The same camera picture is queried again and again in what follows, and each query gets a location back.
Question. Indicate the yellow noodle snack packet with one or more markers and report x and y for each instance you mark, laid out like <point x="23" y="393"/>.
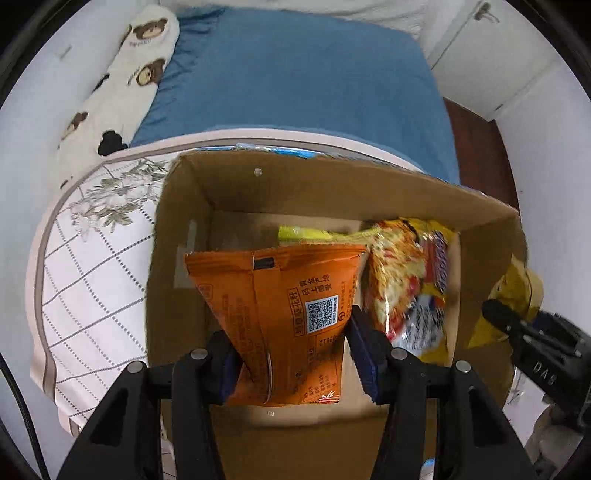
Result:
<point x="406" y="281"/>

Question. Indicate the white door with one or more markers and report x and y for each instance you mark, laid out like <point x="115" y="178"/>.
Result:
<point x="480" y="55"/>

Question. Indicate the floral checked tablecloth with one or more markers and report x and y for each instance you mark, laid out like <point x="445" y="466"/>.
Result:
<point x="92" y="277"/>

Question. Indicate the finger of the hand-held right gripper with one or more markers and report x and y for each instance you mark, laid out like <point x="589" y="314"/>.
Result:
<point x="505" y="318"/>

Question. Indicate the plain yellow snack packet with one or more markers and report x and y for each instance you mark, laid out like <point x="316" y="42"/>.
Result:
<point x="512" y="284"/>

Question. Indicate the orange snack packet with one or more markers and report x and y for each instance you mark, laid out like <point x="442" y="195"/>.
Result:
<point x="277" y="323"/>

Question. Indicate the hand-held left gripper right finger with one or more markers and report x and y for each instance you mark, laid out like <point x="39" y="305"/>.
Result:
<point x="368" y="364"/>

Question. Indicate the blue bed sheet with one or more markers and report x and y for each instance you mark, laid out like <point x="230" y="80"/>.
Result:
<point x="300" y="78"/>

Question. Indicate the yellow-green snack packet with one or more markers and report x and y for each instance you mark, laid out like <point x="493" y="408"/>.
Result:
<point x="309" y="235"/>

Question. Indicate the bear print pillow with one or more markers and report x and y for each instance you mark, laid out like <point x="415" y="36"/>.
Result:
<point x="124" y="87"/>

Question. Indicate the brown cardboard box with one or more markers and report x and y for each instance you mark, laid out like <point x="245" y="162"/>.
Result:
<point x="300" y="203"/>

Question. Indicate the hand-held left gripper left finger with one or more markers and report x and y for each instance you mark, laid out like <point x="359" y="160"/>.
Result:
<point x="229" y="371"/>

